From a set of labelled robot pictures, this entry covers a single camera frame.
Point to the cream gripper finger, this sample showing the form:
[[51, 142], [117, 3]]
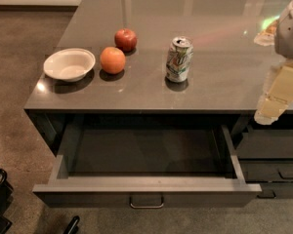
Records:
[[277, 94], [266, 36]]

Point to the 7up soda can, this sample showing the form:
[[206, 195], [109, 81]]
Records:
[[178, 60]]

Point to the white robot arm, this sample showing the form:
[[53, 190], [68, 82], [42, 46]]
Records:
[[283, 39]]

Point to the open grey top drawer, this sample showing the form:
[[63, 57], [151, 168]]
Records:
[[105, 167]]

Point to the red apple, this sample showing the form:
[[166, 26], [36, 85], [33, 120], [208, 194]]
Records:
[[125, 39]]

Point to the orange fruit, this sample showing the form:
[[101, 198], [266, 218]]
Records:
[[112, 60]]

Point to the white bowl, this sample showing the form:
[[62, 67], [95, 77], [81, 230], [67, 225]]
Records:
[[69, 65]]

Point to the black object on floor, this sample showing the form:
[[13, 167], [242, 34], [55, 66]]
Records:
[[72, 227]]

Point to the metal drawer handle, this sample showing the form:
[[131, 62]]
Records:
[[146, 202]]

